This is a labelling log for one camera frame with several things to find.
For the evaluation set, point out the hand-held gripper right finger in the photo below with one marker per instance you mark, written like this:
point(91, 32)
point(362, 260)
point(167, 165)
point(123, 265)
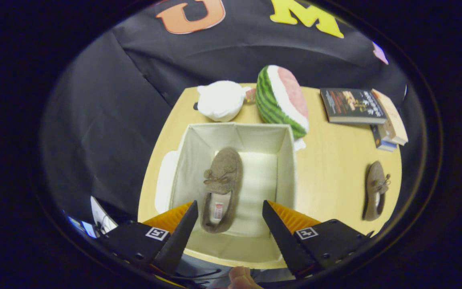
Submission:
point(281, 237)

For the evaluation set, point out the person's grey clothing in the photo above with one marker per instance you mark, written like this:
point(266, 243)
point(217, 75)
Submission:
point(199, 265)

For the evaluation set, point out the black backdrop cloth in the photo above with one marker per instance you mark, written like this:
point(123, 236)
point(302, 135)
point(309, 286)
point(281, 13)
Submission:
point(231, 52)

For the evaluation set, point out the white plush toy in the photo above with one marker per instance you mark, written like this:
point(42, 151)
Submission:
point(221, 100)

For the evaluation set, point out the watermelon slice plush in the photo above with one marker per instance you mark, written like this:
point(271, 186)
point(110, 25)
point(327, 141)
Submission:
point(279, 100)

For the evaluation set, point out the black cover book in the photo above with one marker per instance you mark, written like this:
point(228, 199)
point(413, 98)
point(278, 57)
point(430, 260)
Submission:
point(347, 104)

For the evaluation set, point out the brown moccasin shoe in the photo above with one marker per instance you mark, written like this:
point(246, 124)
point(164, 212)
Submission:
point(225, 168)
point(373, 184)

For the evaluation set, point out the blue cover book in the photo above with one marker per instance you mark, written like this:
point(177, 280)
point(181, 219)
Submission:
point(381, 141)

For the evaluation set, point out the beige cover book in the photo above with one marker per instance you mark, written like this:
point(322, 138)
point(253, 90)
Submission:
point(393, 120)

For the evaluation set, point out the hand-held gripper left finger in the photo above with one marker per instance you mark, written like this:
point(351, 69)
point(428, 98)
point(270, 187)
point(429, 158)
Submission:
point(181, 237)

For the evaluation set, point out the beige fabric storage box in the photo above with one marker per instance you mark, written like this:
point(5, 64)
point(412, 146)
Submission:
point(263, 176)

